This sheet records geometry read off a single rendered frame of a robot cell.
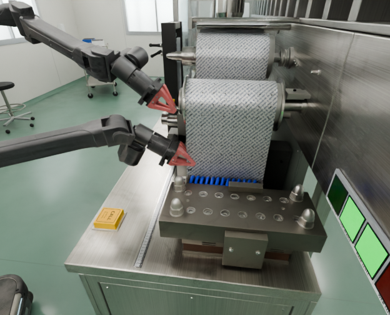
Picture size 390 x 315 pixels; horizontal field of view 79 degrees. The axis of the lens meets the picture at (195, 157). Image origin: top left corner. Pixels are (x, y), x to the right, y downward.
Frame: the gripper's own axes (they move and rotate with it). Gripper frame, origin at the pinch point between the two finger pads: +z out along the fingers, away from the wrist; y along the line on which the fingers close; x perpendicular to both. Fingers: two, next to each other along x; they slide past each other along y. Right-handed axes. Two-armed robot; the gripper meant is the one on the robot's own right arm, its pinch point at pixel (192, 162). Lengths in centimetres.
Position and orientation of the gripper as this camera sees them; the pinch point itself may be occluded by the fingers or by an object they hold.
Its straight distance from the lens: 72.2
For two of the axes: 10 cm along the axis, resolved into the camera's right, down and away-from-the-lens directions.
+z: 8.6, 4.7, 1.7
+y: -1.2, 5.2, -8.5
